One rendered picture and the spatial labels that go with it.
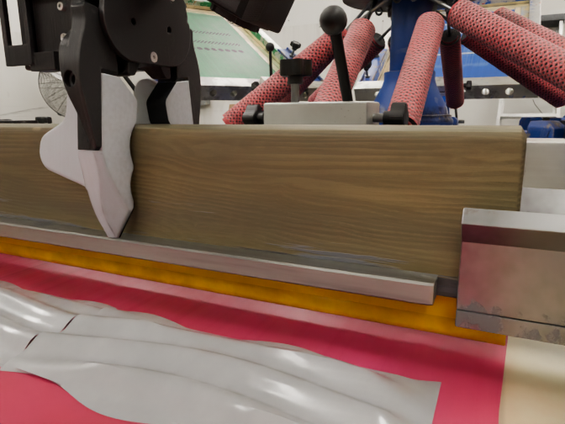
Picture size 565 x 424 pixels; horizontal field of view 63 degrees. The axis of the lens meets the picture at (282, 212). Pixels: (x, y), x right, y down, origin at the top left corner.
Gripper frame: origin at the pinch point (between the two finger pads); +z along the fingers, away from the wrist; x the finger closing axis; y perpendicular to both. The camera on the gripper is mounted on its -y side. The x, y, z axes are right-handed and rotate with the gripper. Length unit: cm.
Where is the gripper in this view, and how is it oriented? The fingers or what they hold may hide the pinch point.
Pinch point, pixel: (152, 209)
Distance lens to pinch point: 30.0
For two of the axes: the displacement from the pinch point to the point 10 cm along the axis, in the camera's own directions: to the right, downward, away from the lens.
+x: -4.2, 2.0, -8.8
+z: 0.1, 9.8, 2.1
